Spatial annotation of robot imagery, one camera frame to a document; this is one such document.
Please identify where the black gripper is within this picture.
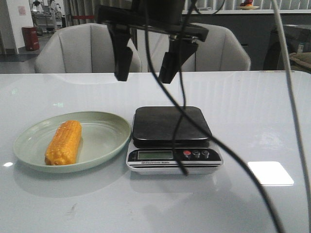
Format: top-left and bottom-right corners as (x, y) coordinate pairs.
(95, 0), (208, 84)

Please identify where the orange corn cob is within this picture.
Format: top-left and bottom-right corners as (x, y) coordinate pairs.
(45, 120), (82, 166)

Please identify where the white cabinet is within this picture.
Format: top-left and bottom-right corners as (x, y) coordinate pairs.
(136, 26), (171, 72)

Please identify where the grey left armchair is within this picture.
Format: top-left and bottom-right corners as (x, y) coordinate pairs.
(35, 23), (142, 74)

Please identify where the grey armchair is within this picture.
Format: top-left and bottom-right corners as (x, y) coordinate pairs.
(182, 23), (251, 72)
(35, 23), (142, 74)

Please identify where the grey right armchair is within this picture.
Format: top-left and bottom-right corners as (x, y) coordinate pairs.
(182, 23), (251, 72)

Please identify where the digital kitchen scale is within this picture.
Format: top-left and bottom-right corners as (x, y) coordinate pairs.
(126, 106), (223, 175)

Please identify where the dark grey counter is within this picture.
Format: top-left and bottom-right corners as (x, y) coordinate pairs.
(180, 9), (311, 71)

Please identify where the fruit bowl on counter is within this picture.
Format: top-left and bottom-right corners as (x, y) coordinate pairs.
(237, 0), (259, 10)

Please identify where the red bin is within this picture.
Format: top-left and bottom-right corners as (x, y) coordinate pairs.
(22, 26), (39, 51)

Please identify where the light green plate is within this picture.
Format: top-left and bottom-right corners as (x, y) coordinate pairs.
(13, 112), (131, 173)

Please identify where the dark appliance at right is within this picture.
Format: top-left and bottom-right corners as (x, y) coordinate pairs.
(263, 24), (311, 70)

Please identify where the beige cushion at right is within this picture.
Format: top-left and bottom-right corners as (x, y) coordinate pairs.
(289, 52), (311, 73)

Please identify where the black hanging cable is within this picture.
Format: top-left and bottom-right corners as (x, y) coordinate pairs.
(144, 0), (286, 233)

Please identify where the grey hanging cable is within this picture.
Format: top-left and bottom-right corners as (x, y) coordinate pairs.
(271, 0), (311, 192)

